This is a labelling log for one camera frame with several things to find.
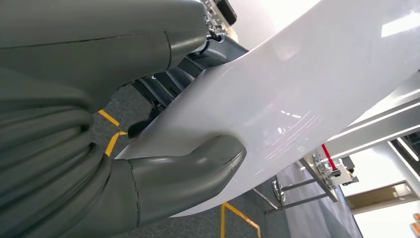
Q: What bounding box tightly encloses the yellow tape square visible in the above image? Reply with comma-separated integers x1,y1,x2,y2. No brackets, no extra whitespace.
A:
220,202,262,238

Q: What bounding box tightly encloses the white box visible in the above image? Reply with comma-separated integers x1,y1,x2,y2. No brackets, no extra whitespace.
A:
329,163,359,186

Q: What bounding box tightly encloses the chrome stanchion base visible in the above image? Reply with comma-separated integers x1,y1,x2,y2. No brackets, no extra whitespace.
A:
271,179,287,203

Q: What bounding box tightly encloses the steel workbench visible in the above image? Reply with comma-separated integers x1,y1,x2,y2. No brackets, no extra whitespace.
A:
253,154,340,215

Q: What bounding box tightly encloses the red strap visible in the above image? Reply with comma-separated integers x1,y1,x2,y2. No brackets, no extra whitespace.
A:
320,143,338,172

